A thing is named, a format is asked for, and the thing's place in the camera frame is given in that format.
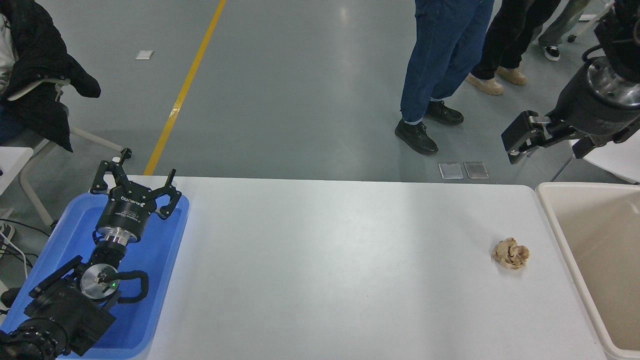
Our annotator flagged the round white table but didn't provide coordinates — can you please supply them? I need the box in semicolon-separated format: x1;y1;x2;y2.
551;131;640;185

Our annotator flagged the white floor cable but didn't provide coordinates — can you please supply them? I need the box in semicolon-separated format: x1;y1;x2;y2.
0;231;31;279

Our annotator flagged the clear square floor plate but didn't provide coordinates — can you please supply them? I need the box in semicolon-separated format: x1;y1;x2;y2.
438;161;464;180
464;161;490;180

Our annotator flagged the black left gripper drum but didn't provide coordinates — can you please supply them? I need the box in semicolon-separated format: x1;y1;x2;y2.
95;183;155;239

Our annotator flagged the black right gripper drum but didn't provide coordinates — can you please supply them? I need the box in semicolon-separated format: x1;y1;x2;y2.
547;64;640;147

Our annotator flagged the large pale plastic bin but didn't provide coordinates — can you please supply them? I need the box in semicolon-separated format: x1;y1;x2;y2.
535;182;640;360

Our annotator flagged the white chair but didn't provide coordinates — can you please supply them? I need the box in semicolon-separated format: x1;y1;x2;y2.
5;77;126;228

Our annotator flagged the black floor cable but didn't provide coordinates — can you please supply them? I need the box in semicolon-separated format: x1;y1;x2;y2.
0;218;54;268

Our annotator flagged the tan paper ball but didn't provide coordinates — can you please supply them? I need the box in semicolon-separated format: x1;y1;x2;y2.
491;237;531;271

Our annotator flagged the small white side table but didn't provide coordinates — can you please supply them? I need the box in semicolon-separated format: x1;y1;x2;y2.
0;146;35;197

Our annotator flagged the blue plastic tray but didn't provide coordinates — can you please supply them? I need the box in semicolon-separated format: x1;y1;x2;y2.
0;192;191;360

